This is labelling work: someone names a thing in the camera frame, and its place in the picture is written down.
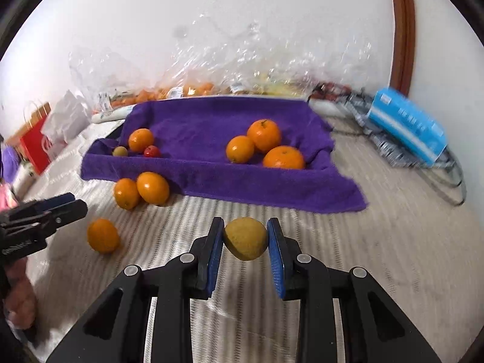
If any purple and pink cloth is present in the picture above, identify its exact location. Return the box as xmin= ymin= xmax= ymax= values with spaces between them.
xmin=0 ymin=146 xmax=21 ymax=210

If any blue and white box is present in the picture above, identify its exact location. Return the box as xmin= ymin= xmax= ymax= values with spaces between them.
xmin=368 ymin=88 xmax=446 ymax=167

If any brown wooden door frame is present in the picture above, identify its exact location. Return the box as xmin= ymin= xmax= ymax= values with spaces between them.
xmin=389 ymin=0 xmax=417 ymax=97

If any clear bag of leafy mandarins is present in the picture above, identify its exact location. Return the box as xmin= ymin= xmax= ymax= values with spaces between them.
xmin=70 ymin=47 xmax=167 ymax=111

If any grey striped blanket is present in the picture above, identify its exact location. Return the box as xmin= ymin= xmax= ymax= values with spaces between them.
xmin=0 ymin=115 xmax=484 ymax=363

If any clear bag of oranges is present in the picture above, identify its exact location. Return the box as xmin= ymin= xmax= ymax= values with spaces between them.
xmin=159 ymin=26 xmax=228 ymax=101

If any black and white braided cable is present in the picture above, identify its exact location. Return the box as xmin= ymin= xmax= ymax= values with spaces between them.
xmin=340 ymin=89 xmax=467 ymax=207

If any large orange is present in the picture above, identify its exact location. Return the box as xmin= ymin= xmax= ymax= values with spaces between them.
xmin=263 ymin=146 xmax=306 ymax=170

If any clear bag of red fruit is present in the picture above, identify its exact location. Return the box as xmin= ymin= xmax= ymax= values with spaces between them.
xmin=310 ymin=81 xmax=352 ymax=97

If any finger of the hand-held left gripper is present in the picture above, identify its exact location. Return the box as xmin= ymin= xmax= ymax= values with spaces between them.
xmin=8 ymin=192 xmax=77 ymax=217
xmin=17 ymin=198 xmax=89 ymax=237

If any red paper bag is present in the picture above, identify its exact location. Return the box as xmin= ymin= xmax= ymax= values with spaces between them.
xmin=17 ymin=101 xmax=54 ymax=175

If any white plastic bag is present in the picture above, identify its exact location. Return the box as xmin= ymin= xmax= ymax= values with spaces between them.
xmin=41 ymin=90 xmax=91 ymax=146

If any orange with green stem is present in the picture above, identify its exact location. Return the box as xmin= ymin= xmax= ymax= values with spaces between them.
xmin=247 ymin=119 xmax=283 ymax=154

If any yellow green citrus fruit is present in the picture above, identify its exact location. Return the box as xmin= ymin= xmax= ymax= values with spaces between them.
xmin=222 ymin=217 xmax=268 ymax=261

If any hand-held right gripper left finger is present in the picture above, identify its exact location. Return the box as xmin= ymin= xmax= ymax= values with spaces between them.
xmin=45 ymin=217 xmax=225 ymax=363

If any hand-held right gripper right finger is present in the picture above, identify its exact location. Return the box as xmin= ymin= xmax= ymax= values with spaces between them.
xmin=266 ymin=217 xmax=442 ymax=363

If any clear bag of yellow fruit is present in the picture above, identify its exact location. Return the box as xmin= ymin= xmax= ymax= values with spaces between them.
xmin=227 ymin=19 xmax=375 ymax=99

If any person's left hand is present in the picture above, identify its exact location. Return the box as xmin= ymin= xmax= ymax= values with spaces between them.
xmin=5 ymin=260 xmax=37 ymax=329

